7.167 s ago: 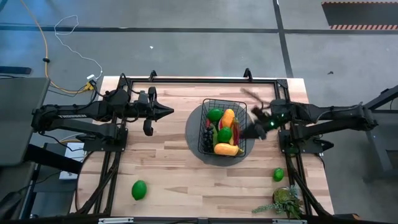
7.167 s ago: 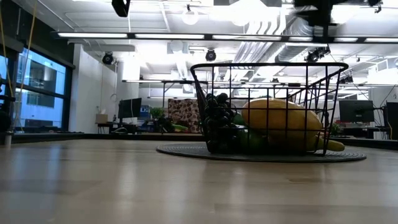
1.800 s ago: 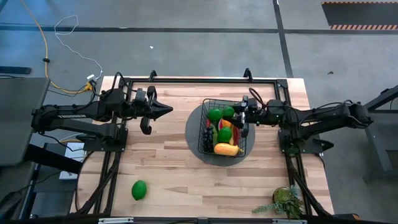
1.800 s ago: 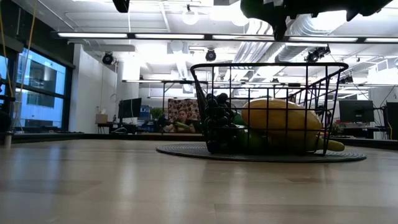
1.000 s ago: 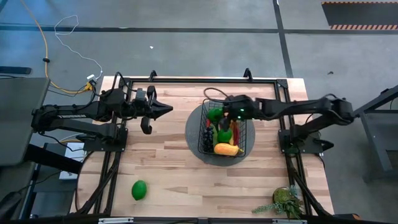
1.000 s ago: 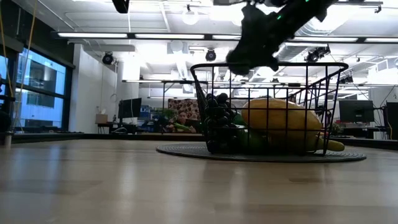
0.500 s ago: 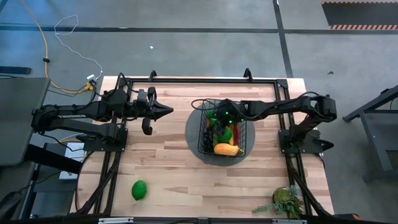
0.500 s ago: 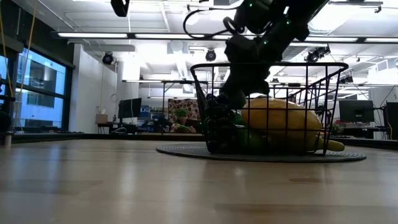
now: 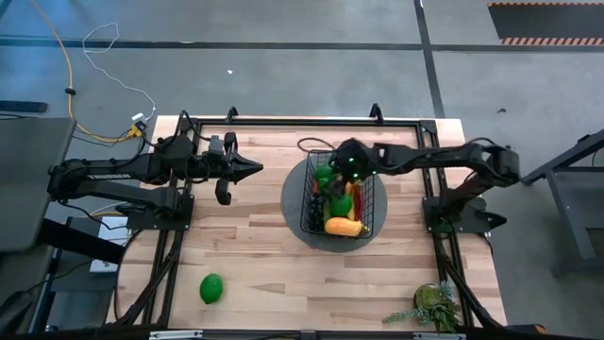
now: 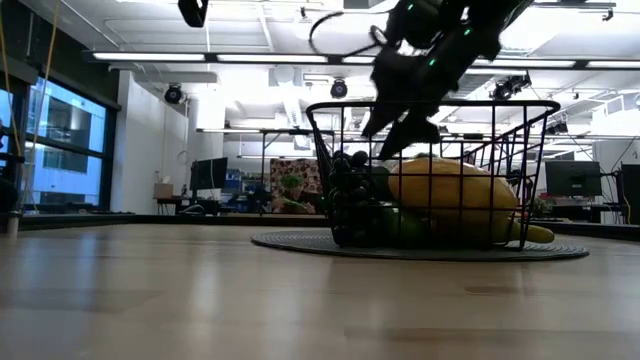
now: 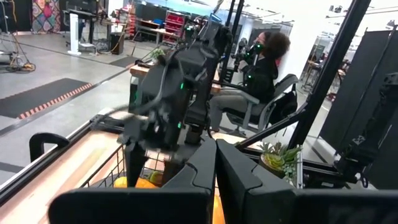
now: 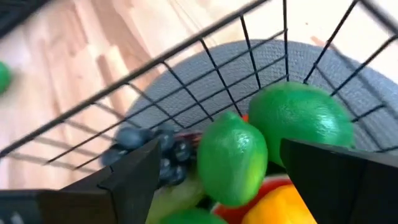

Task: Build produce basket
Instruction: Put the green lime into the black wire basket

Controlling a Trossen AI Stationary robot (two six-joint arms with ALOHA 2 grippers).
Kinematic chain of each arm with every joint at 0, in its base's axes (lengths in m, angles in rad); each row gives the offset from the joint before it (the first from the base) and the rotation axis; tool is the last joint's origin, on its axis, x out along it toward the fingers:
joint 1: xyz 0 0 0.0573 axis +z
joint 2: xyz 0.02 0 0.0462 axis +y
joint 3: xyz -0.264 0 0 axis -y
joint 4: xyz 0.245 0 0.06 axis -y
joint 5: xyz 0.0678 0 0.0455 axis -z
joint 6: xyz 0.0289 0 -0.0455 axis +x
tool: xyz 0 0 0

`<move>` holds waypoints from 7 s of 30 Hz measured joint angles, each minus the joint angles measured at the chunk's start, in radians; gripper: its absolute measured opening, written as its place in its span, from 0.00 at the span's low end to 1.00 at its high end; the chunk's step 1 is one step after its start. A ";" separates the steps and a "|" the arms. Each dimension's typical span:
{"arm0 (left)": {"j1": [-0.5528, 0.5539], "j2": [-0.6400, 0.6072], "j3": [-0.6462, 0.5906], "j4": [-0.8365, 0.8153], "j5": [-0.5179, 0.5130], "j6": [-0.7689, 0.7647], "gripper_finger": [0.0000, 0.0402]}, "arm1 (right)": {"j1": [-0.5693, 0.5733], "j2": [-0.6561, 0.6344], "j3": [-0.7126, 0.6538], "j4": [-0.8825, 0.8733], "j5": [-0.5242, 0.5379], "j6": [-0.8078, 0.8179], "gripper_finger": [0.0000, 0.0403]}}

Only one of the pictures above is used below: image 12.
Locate grey round woven placemat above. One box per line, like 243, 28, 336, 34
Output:
123, 39, 398, 150

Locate large green toy lime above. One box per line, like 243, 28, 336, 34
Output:
248, 81, 355, 169
0, 60, 12, 94

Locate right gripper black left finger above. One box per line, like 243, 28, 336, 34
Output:
0, 138, 162, 224

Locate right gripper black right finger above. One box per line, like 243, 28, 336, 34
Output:
279, 138, 398, 224

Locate black wire basket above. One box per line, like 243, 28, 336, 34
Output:
0, 0, 398, 175

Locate dark purple toy grapes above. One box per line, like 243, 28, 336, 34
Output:
99, 126, 200, 189

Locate orange yellow toy mango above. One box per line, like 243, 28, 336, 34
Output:
241, 183, 318, 224

